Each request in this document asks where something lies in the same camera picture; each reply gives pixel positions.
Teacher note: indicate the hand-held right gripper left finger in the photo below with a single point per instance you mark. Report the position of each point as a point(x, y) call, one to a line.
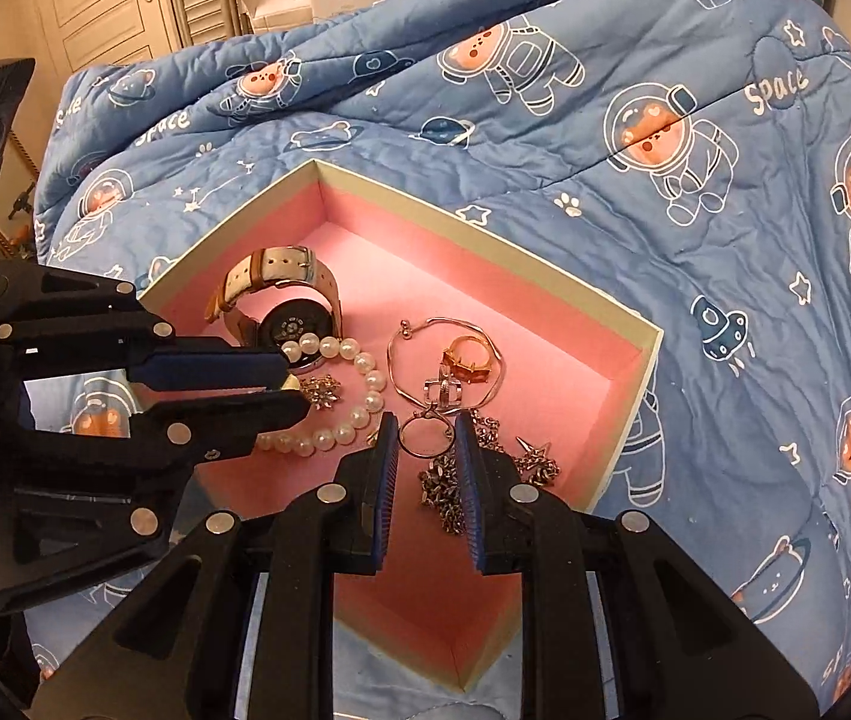
point(384, 480)

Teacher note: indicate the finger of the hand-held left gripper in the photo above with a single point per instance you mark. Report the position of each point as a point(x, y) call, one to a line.
point(208, 369)
point(245, 420)

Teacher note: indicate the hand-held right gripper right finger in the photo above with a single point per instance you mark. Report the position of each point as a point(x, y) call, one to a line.
point(470, 495)

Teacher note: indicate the silver hoop pendant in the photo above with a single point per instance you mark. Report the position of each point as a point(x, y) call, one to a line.
point(442, 391)

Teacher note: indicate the pale green box pink lining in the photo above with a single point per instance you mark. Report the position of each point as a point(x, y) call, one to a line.
point(545, 360)

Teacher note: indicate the silver snowflake brooch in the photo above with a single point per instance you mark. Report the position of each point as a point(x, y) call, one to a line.
point(320, 392)

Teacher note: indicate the thin rose gold bangle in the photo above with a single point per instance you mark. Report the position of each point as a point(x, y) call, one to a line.
point(403, 331)

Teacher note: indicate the blue astronaut print blanket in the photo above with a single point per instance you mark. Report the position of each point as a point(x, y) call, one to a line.
point(620, 202)

